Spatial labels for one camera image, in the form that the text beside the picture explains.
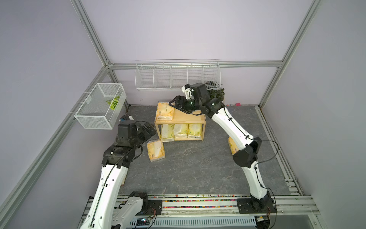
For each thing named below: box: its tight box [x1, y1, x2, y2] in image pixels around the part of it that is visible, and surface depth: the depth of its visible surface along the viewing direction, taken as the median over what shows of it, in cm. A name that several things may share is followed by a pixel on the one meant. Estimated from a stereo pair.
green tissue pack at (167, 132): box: [161, 124, 175, 143], surface depth 98 cm
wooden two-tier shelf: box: [154, 107, 207, 142], surface depth 86 cm
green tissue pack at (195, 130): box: [188, 123, 203, 139], surface depth 98 cm
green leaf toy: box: [105, 95, 120, 111], surface depth 83 cm
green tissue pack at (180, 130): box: [173, 124, 188, 139], surface depth 100 cm
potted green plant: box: [206, 86, 226, 105], surface depth 104 cm
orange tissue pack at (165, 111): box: [156, 102, 174, 121], surface depth 85 cm
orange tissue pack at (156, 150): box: [146, 139, 166, 163], surface depth 94 cm
